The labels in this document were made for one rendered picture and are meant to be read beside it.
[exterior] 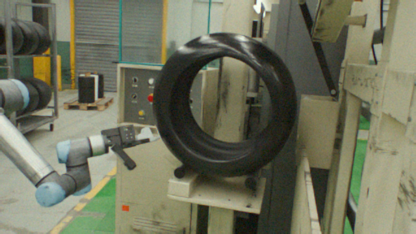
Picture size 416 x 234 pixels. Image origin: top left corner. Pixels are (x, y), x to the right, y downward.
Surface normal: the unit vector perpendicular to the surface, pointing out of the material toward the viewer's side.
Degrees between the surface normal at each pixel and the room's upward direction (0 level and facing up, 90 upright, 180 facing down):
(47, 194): 90
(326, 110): 90
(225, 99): 90
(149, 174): 90
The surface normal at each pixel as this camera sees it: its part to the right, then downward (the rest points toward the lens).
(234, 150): -0.25, -0.01
